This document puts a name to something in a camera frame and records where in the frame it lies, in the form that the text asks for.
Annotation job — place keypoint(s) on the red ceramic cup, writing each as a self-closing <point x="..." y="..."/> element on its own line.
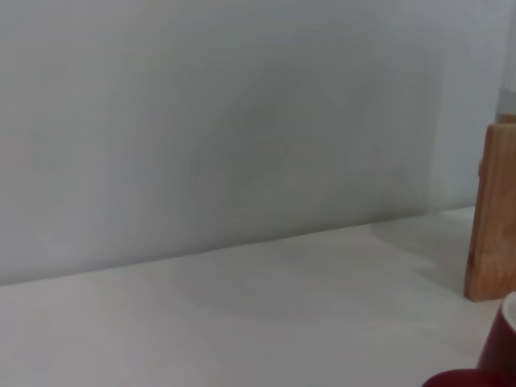
<point x="498" y="354"/>

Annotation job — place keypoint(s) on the wooden dispenser stand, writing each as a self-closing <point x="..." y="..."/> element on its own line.
<point x="493" y="225"/>

